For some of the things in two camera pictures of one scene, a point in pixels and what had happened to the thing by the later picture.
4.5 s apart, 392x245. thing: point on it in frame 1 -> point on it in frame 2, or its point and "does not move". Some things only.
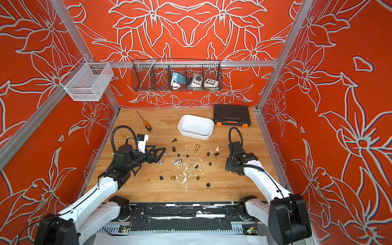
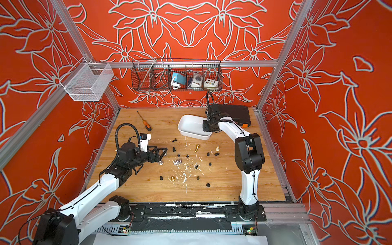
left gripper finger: [157, 149] does not move
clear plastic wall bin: [86, 81] does not move
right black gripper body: [230, 165] -> [207, 126]
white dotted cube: [211, 83] does not move
